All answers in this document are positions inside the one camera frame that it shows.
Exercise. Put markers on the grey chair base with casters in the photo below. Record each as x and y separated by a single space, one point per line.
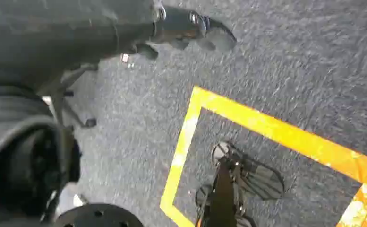
73 94

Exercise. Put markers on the black round perforated disc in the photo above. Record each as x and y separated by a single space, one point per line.
98 216

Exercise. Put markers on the orange floor tape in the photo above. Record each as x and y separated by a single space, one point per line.
366 203

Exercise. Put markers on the yellow floor tape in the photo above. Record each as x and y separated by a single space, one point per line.
264 122

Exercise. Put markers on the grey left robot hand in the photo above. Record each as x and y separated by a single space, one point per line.
61 28

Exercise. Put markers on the small white floor scrap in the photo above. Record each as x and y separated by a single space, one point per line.
125 58

